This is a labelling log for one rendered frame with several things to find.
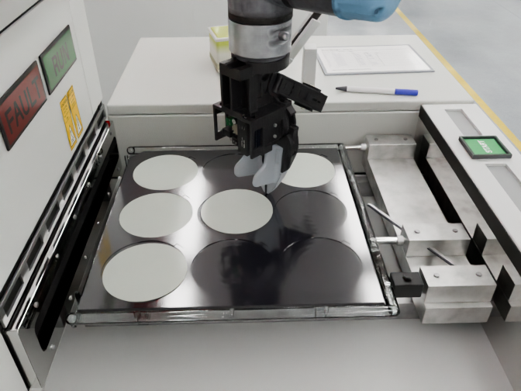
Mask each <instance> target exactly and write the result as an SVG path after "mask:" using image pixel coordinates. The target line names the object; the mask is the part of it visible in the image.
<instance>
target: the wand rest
mask: <svg viewBox="0 0 521 391"><path fill-rule="evenodd" d="M311 15H312V13H311V12H310V13H309V14H308V15H307V17H306V18H305V20H304V21H303V23H302V24H301V26H300V27H299V28H298V29H297V31H296V32H295V34H294V35H293V36H292V40H293V39H294V38H295V36H296V35H297V33H298V31H299V30H300V29H301V28H302V27H303V26H304V25H305V23H306V22H307V20H308V19H309V17H310V16H311ZM320 23H321V22H320V21H319V20H316V19H311V20H310V22H309V23H308V25H307V26H306V27H305V28H304V30H303V31H302V33H301V34H300V35H299V37H298V38H297V40H296V41H295V42H294V43H293V44H292V48H291V50H290V51H289V52H290V61H289V64H291V63H292V61H293V60H294V58H295V57H296V55H297V54H298V52H299V51H300V50H301V49H302V48H303V53H302V83H303V82H305V83H306V84H312V85H315V81H316V59H317V47H316V44H315V43H306V42H307V41H308V39H309V38H310V36H311V35H312V34H313V33H314V32H315V30H316V29H317V27H318V26H319V24H320Z"/></svg>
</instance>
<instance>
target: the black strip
mask: <svg viewBox="0 0 521 391"><path fill-rule="evenodd" d="M419 118H420V119H421V120H422V122H423V124H424V125H425V127H426V128H427V130H428V131H429V133H430V135H431V137H432V138H433V139H434V141H435V143H436V145H437V146H438V147H439V149H440V151H441V152H442V154H443V155H444V157H445V158H446V160H447V162H448V163H449V165H450V166H451V168H452V169H453V171H454V173H455V174H456V176H457V177H458V179H459V180H460V182H461V184H462V185H463V186H464V188H465V190H466V191H467V193H468V195H469V196H470V197H471V199H472V201H473V203H474V204H475V205H476V207H477V208H478V211H479V212H480V214H481V215H482V216H483V218H484V220H485V222H486V223H487V224H488V226H489V228H490V229H491V231H492V233H493V234H494V235H495V237H496V239H497V240H498V242H499V243H500V245H501V246H502V248H503V250H504V252H505V253H506V254H507V256H508V257H509V260H510V261H511V262H512V264H513V265H514V267H515V269H516V270H517V272H518V273H519V275H520V277H521V252H520V250H519V248H518V247H517V246H516V244H515V243H514V241H513V240H512V238H511V237H510V236H509V234H508V233H507V231H506V230H505V228H504V226H503V225H502V224H501V222H500V221H499V219H498V217H497V216H496V215H495V213H494V212H493V210H492V208H491V207H490V205H489V204H488V203H487V201H486V200H485V198H484V197H483V195H482V194H481V193H480V191H479V190H478V188H477V186H476V185H475V183H474V182H473V181H472V179H471V177H470V176H469V174H468V173H467V172H466V170H465V169H464V167H463V165H462V164H461V163H460V162H459V160H458V159H457V157H456V155H455V154H454V152H453V151H452V150H451V148H450V146H449V145H448V143H447V142H446V141H445V139H444V138H443V136H442V134H441V133H440V131H439V130H438V129H437V127H436V125H435V124H434V123H433V121H432V120H431V118H430V117H429V115H428V114H427V112H426V110H425V109H424V108H423V106H422V105H421V106H420V111H419Z"/></svg>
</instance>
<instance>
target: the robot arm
mask: <svg viewBox="0 0 521 391"><path fill-rule="evenodd" d="M400 1H401V0H227V3H228V34H229V50H230V51H231V58H230V59H228V60H225V61H221V62H219V74H220V90H221V101H219V102H216V103H214V104H212V107H213V119H214V131H215V140H219V139H221V138H223V137H229V140H230V141H232V144H235V145H236V146H238V152H240V153H241V154H243V157H242V158H241V159H240V160H239V161H238V162H237V163H236V165H235V167H234V174H235V176H237V177H243V176H248V175H254V177H253V182H252V183H253V186H254V187H259V186H261V188H262V189H263V191H264V192H266V193H267V194H269V193H270V192H272V191H273V190H275V189H276V188H277V187H278V185H279V184H280V183H281V181H282V179H283V178H284V177H285V175H286V173H287V171H288V169H289V168H290V167H291V166H292V163H293V161H294V159H295V157H296V154H297V153H298V128H299V127H298V126H296V118H295V114H296V111H295V109H294V107H293V106H292V101H294V104H295V105H297V106H299V108H300V109H303V110H309V111H311V112H312V111H313V110H315V111H318V112H322V109H323V106H324V105H325V102H326V100H327V98H328V96H327V95H324V94H323V93H322V92H321V91H322V90H320V89H318V88H317V87H316V86H315V85H312V84H306V83H305V82H303V83H300V82H298V81H296V80H294V79H292V78H290V77H288V76H286V75H284V74H281V73H279V71H283V70H284V69H285V68H287V67H288V66H289V61H290V52H289V51H290V50H291V48H292V17H293V9H298V10H303V11H307V12H315V13H320V14H324V15H328V16H336V17H337V18H339V19H343V20H353V19H356V20H363V21H369V22H381V21H384V20H386V19H387V18H389V17H390V16H391V15H392V14H393V13H394V11H395V10H396V9H397V7H398V6H399V3H400ZM289 99H291V100H289ZM221 112H224V113H225V121H226V127H223V128H222V129H221V130H219V131H218V123H217V114H218V113H221Z"/></svg>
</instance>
